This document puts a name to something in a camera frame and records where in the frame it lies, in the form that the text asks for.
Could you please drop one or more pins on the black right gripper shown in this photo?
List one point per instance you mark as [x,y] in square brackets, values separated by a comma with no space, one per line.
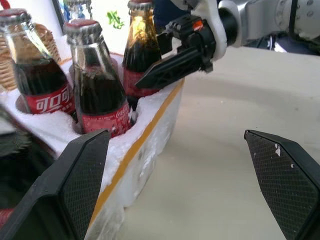
[200,37]

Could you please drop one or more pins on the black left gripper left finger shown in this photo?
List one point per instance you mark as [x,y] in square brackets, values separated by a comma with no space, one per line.
[75,180]

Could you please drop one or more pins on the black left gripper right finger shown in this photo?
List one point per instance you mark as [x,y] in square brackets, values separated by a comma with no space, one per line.
[287,180]

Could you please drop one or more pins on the glass cola bottle red label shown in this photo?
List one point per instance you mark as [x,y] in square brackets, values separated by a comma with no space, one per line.
[37,75]
[100,92]
[142,50]

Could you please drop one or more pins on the white foam crate yellow tape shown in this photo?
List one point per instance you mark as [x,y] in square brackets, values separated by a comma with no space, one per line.
[150,150]

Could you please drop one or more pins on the woven wicker basket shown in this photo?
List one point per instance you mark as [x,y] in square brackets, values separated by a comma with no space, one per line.
[47,40]

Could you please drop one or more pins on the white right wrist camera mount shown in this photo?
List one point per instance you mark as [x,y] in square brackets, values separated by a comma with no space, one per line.
[220,42]

